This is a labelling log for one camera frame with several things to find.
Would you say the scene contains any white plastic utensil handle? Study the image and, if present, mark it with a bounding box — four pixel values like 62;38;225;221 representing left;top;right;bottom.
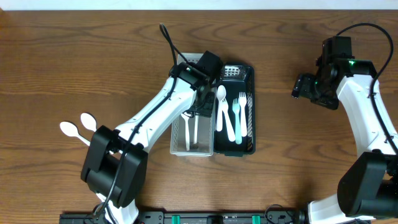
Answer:
193;114;199;144
181;113;190;151

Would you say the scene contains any white plastic spoon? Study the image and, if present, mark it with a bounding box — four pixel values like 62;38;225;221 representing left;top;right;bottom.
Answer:
216;85;226;132
60;121;90;146
80;113;97;132

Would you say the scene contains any pale green plastic fork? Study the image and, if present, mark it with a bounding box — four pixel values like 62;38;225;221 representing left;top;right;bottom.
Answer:
233;98;243;144

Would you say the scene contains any white plastic fork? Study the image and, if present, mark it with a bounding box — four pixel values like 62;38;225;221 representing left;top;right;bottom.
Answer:
221;98;236;142
239;92;248;137

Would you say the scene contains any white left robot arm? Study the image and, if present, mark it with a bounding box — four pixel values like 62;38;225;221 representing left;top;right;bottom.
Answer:
81;77;215;223

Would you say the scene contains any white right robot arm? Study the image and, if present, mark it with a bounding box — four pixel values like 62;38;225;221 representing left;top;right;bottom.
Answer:
292;58;397;223

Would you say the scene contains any clear perforated plastic basket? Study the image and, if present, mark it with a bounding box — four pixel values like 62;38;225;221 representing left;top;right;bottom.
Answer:
169;52;217;157

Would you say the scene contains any black perforated plastic basket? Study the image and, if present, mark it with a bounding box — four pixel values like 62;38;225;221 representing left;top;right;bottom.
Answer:
213;62;256;157

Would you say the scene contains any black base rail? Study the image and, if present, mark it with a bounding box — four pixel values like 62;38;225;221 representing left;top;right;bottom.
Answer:
58;204;310;224

